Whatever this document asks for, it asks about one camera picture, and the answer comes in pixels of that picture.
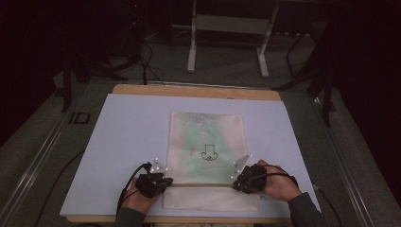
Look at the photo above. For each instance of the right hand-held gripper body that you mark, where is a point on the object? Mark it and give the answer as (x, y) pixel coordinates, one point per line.
(252, 179)

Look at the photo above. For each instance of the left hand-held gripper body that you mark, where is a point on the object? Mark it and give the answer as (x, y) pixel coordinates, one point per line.
(151, 184)

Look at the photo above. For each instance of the white mesh zipper bag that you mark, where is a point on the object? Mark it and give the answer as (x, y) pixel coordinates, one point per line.
(208, 198)

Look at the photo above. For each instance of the person's left hand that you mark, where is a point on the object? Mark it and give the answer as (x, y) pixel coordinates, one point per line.
(137, 201)

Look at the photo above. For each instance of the person's right hand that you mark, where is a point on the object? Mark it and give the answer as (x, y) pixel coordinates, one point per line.
(280, 186)

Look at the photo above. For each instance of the green garment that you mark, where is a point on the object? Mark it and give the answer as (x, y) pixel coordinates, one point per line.
(205, 151)

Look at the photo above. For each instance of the light blue mat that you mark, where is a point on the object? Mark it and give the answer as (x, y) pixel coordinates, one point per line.
(135, 126)

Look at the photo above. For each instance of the wooden table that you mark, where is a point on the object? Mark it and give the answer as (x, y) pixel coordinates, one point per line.
(195, 92)

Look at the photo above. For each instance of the black metal stand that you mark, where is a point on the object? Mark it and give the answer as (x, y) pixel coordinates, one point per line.
(318, 78)

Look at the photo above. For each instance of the black tripod stand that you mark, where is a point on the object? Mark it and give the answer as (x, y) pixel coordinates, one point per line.
(82, 67)

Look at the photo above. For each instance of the white metal stand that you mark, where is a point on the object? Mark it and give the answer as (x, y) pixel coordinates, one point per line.
(231, 24)

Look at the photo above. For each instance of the metal floor rail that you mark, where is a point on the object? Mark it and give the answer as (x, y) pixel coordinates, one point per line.
(34, 167)
(346, 176)

